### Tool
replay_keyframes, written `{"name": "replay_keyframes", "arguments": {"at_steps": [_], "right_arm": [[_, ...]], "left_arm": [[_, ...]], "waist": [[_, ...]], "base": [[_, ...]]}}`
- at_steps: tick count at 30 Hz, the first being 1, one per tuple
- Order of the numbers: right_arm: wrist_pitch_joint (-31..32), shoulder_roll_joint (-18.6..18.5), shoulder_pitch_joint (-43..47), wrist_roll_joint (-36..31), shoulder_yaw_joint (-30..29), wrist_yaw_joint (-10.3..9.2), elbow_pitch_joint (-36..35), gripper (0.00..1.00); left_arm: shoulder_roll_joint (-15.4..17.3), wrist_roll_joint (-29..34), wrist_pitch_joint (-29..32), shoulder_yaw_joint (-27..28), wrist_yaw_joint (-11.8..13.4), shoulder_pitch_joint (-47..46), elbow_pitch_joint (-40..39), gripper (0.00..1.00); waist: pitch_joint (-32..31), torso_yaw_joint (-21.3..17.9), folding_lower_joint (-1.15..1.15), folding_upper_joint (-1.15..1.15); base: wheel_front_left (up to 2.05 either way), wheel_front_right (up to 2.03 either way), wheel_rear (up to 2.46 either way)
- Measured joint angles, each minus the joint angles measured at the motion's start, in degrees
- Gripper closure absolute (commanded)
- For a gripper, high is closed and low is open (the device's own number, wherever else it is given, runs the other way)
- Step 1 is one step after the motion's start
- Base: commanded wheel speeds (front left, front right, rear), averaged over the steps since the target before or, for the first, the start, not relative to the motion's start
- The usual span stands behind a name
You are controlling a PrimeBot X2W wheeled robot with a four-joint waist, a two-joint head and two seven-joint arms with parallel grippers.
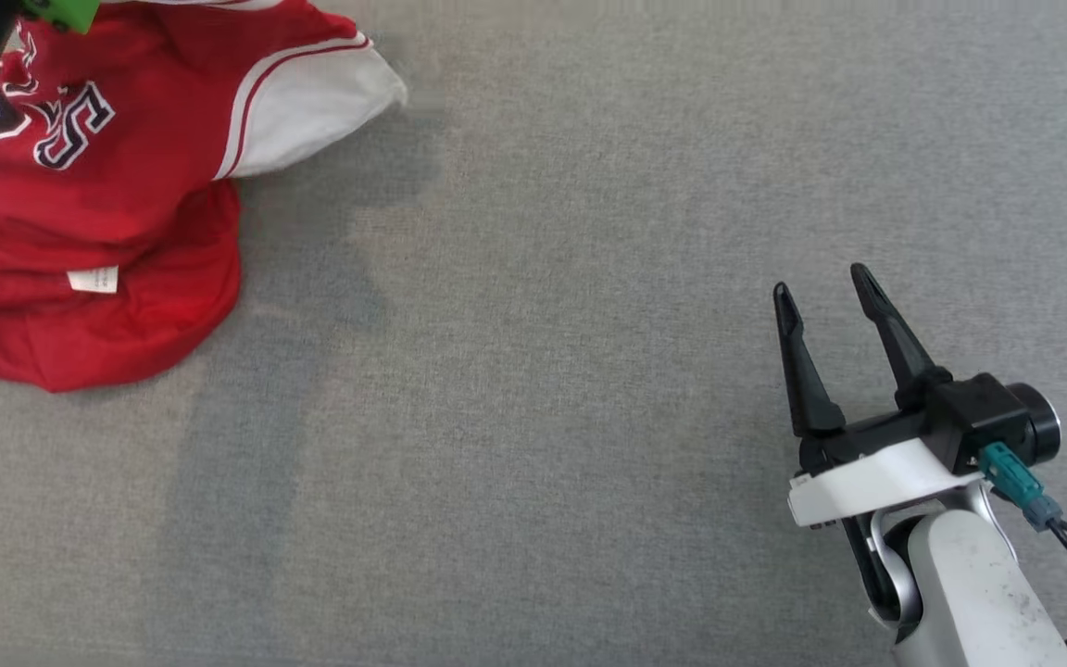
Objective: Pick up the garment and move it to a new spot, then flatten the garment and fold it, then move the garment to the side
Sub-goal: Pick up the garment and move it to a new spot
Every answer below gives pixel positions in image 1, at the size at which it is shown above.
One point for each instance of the red jersey with white sleeves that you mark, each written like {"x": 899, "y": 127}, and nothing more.
{"x": 126, "y": 204}

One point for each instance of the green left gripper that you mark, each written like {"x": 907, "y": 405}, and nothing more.
{"x": 61, "y": 11}

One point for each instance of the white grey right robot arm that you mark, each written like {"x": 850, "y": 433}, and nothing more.
{"x": 978, "y": 593}

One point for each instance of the teal right camera connector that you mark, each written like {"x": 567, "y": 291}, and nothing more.
{"x": 1006, "y": 472}

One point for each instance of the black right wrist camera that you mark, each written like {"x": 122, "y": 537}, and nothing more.
{"x": 978, "y": 417}

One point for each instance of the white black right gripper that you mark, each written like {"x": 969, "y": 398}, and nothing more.
{"x": 876, "y": 482}

